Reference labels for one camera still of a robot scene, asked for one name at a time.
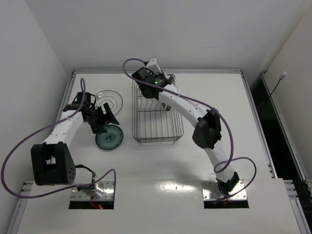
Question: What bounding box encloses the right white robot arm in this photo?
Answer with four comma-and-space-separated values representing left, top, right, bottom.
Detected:
137, 78, 239, 195

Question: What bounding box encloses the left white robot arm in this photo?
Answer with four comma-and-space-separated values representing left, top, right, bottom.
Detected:
31, 104, 119, 198

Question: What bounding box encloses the clear glass plate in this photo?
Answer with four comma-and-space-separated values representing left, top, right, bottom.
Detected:
95, 90, 123, 115

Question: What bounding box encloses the teal patterned small plate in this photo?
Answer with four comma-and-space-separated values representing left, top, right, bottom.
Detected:
95, 125, 124, 151

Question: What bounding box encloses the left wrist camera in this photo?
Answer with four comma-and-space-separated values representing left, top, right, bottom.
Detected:
63, 92, 96, 112

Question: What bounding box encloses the metal wire dish rack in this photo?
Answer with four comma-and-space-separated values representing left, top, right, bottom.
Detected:
132, 81, 184, 144

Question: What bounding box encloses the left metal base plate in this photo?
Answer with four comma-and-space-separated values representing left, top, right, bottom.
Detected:
71, 181, 115, 202

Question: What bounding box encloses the metal base plate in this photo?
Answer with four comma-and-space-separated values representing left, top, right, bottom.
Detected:
71, 181, 115, 202
201, 180, 247, 201

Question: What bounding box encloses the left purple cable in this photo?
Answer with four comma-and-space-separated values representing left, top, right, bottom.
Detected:
0, 78, 117, 198

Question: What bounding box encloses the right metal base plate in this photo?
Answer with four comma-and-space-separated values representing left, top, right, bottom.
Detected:
201, 180, 247, 201

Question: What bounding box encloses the black cable with white plug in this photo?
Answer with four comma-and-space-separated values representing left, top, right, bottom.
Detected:
269, 71, 287, 97

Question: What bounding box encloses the aluminium table frame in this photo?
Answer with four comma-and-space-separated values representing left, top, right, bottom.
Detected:
18, 72, 300, 234

